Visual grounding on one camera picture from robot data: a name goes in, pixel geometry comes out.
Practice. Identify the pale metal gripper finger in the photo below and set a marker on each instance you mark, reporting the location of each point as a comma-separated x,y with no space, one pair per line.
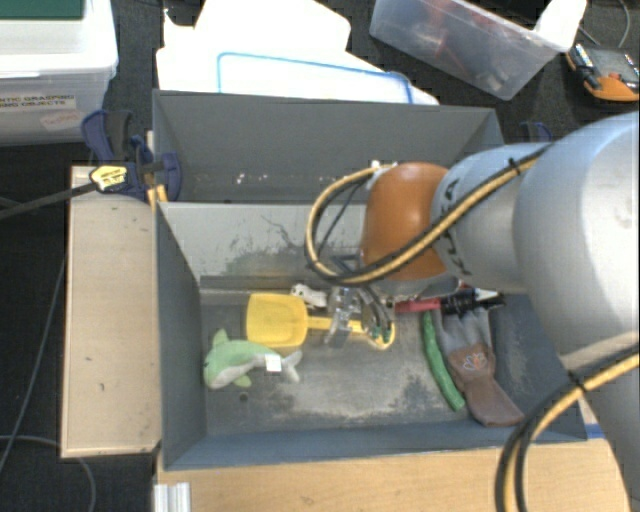
337,334
344,302

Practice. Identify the small white toy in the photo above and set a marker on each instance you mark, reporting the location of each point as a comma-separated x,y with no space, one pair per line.
309,295

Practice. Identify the red stick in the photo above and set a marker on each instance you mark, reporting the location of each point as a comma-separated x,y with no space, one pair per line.
417,305

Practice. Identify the yellow toy shovel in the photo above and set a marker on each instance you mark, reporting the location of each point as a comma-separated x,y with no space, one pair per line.
275,320

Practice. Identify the green toy bean pod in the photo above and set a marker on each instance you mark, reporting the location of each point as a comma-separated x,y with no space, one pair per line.
437,360

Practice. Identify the green and white plush dolphin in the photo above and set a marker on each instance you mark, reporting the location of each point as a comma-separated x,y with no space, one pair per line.
235,360

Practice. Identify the grey and brown glove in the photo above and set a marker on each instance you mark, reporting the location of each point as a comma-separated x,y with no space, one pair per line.
480,385

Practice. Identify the grey metal bin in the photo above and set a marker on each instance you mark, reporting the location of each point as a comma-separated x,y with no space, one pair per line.
280,150

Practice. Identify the pale wood board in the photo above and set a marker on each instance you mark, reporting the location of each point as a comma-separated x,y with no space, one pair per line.
112,325

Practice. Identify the black cylinder on white bracket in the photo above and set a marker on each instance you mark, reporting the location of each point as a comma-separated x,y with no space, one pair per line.
459,303

